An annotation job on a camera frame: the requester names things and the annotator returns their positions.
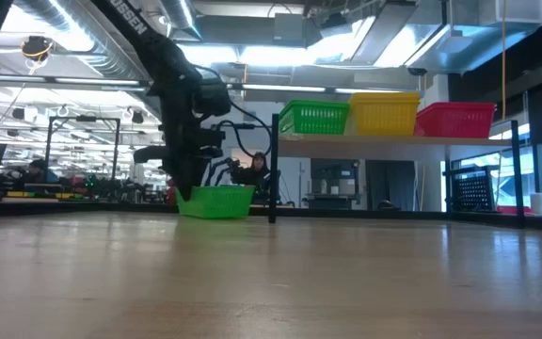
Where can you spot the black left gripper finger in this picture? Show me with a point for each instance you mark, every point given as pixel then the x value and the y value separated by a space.
pixel 182 179
pixel 200 172

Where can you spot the yellow plastic basket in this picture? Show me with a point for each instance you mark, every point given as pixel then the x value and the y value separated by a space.
pixel 384 120
pixel 384 100

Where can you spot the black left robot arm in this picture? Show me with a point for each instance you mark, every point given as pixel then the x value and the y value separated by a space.
pixel 134 23

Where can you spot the black background robot arm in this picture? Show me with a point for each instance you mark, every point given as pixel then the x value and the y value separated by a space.
pixel 224 172

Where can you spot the person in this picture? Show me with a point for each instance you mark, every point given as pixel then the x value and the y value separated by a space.
pixel 258 174
pixel 39 172

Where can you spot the ceiling tube light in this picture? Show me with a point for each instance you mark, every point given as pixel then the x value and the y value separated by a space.
pixel 290 88
pixel 64 81

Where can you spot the dark background cabinet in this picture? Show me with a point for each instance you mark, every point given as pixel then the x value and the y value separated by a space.
pixel 332 200

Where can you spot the black ceiling box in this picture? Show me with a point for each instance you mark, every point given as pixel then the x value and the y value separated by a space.
pixel 290 29

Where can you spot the red plastic basket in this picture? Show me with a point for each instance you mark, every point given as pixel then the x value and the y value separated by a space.
pixel 454 123

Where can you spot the dark blue crate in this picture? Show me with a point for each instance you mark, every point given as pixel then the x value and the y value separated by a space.
pixel 473 193

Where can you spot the red flat tray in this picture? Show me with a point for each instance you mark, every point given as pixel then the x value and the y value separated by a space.
pixel 513 210

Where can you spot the white cylindrical container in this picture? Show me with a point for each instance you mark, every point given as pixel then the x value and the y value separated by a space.
pixel 541 205

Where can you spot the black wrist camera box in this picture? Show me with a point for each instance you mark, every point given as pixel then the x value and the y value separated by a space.
pixel 212 99

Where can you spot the black table edge rail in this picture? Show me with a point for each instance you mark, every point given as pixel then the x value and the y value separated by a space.
pixel 87 208

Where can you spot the black metal stand frame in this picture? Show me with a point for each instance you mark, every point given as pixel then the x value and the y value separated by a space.
pixel 83 118

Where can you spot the silver round ceiling duct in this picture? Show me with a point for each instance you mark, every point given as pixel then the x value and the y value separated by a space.
pixel 83 37
pixel 181 14

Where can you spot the silver rectangular ceiling duct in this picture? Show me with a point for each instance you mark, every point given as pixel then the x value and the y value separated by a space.
pixel 464 47

